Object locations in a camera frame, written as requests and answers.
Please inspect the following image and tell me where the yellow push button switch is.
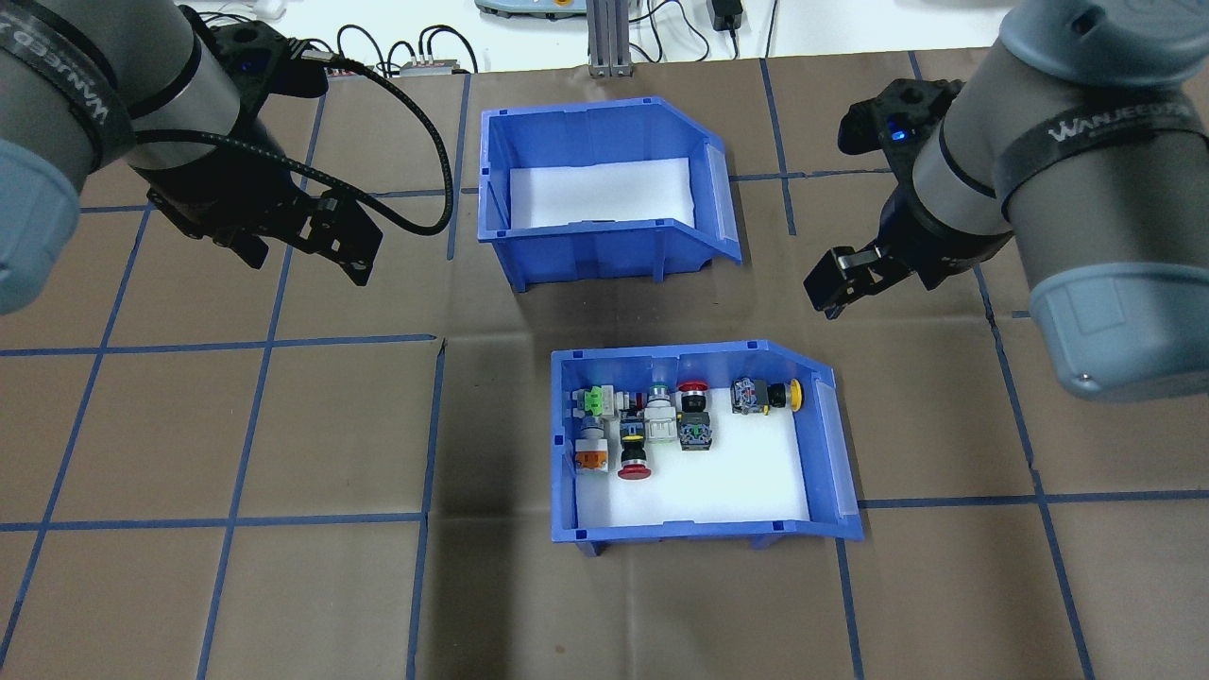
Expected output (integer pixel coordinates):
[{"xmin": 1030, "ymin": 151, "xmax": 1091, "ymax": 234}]
[{"xmin": 730, "ymin": 376, "xmax": 805, "ymax": 417}]

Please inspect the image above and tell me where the red button black contact block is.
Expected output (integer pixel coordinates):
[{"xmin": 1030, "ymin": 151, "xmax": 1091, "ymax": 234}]
[{"xmin": 677, "ymin": 380, "xmax": 715, "ymax": 452}]

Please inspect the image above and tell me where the red mushroom push button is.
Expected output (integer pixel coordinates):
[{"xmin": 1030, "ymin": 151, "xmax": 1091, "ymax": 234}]
[{"xmin": 617, "ymin": 420, "xmax": 654, "ymax": 482}]

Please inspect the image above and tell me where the blue plastic storage bin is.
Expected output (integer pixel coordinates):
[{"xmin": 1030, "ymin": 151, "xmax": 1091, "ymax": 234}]
[
  {"xmin": 551, "ymin": 340, "xmax": 866, "ymax": 554},
  {"xmin": 477, "ymin": 97, "xmax": 744, "ymax": 294}
]

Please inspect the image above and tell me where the aluminium profile post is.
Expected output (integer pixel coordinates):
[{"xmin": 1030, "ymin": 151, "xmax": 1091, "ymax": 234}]
[{"xmin": 586, "ymin": 0, "xmax": 634, "ymax": 79}]

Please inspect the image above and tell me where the black looped cable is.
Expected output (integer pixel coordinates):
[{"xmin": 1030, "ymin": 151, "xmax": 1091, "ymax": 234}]
[{"xmin": 628, "ymin": 0, "xmax": 711, "ymax": 63}]

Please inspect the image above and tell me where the switch with green contact block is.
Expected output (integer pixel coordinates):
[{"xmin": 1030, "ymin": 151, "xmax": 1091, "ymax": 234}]
[{"xmin": 570, "ymin": 382, "xmax": 624, "ymax": 422}]

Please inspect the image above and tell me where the grey teach pendant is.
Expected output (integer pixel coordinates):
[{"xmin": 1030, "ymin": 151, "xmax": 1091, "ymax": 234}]
[{"xmin": 475, "ymin": 0, "xmax": 588, "ymax": 20}]

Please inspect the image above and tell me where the white foam liner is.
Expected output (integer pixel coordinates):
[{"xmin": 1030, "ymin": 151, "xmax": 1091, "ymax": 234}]
[
  {"xmin": 574, "ymin": 382, "xmax": 811, "ymax": 527},
  {"xmin": 510, "ymin": 157, "xmax": 697, "ymax": 230}
]

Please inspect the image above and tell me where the white switch with green ring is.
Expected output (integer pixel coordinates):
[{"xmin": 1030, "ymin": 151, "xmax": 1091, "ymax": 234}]
[{"xmin": 644, "ymin": 382, "xmax": 679, "ymax": 445}]

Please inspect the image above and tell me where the black hub cable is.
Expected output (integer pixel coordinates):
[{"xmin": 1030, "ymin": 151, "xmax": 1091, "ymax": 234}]
[
  {"xmin": 335, "ymin": 24, "xmax": 400, "ymax": 73},
  {"xmin": 416, "ymin": 25, "xmax": 480, "ymax": 73}
]

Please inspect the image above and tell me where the switch with orange contact block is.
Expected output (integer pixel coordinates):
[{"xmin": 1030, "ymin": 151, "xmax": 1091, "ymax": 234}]
[{"xmin": 574, "ymin": 422, "xmax": 611, "ymax": 476}]

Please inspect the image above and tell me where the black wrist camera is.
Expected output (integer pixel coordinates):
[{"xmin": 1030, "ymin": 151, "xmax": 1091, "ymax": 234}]
[
  {"xmin": 838, "ymin": 78, "xmax": 964, "ymax": 162},
  {"xmin": 203, "ymin": 19, "xmax": 332, "ymax": 100}
]

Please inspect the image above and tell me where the black braided camera cable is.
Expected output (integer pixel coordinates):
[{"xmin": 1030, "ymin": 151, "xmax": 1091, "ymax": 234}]
[{"xmin": 132, "ymin": 52, "xmax": 456, "ymax": 237}]

